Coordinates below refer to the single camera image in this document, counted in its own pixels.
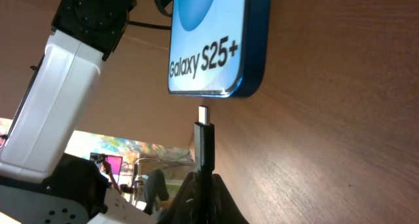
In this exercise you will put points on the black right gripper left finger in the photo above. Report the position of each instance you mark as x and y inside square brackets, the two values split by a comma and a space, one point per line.
[185, 207]

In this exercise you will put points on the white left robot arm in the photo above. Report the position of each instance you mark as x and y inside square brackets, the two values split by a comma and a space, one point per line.
[40, 182]

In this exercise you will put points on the blue Galaxy smartphone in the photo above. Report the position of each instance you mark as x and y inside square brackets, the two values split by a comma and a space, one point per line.
[218, 47]

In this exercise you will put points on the background person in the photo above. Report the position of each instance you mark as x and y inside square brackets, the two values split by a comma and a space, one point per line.
[155, 186]

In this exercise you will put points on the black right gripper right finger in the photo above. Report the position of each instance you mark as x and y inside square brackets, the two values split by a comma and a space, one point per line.
[222, 207]

